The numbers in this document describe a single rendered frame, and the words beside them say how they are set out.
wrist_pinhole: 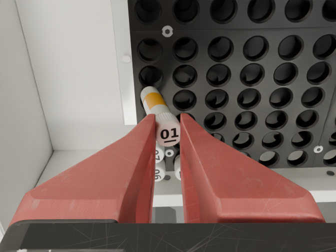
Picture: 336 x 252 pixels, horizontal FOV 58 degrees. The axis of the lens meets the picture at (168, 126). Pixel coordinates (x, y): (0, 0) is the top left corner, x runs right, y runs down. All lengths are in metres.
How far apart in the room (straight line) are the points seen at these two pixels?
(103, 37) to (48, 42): 0.04
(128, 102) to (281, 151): 0.11
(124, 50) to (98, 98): 0.05
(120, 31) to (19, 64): 0.07
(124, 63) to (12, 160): 0.10
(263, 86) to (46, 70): 0.16
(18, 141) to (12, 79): 0.04
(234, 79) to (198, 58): 0.02
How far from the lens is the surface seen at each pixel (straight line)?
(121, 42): 0.21
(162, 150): 0.17
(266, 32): 0.16
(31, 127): 0.24
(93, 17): 0.22
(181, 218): 1.51
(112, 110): 0.25
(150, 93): 0.15
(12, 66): 0.22
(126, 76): 0.22
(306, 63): 0.18
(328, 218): 0.49
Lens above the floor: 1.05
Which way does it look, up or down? 59 degrees down
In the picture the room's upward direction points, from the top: 177 degrees clockwise
